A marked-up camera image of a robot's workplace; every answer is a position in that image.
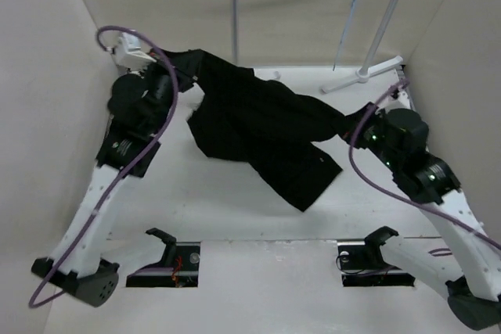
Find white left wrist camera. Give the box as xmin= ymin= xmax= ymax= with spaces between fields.
xmin=113 ymin=33 xmax=155 ymax=71

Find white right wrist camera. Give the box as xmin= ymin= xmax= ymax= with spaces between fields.
xmin=391 ymin=90 xmax=407 ymax=102

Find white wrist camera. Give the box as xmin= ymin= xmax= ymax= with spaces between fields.
xmin=391 ymin=90 xmax=407 ymax=102
xmin=113 ymin=33 xmax=155 ymax=71

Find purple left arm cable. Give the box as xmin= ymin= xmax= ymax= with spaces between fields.
xmin=27 ymin=26 xmax=182 ymax=309

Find translucent blue clothes hanger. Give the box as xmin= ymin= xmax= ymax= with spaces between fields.
xmin=333 ymin=0 xmax=357 ymax=71

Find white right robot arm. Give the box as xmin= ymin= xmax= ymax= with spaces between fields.
xmin=340 ymin=102 xmax=500 ymax=331

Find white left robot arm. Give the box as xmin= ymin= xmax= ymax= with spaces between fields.
xmin=31 ymin=48 xmax=195 ymax=307

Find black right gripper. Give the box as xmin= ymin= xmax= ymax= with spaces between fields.
xmin=331 ymin=102 xmax=404 ymax=172

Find white clothes rack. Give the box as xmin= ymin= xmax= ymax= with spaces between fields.
xmin=229 ymin=0 xmax=405 ymax=94

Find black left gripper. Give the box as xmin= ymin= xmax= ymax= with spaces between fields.
xmin=139 ymin=46 xmax=204 ymax=135

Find black trousers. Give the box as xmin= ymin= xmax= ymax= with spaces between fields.
xmin=162 ymin=48 xmax=371 ymax=213

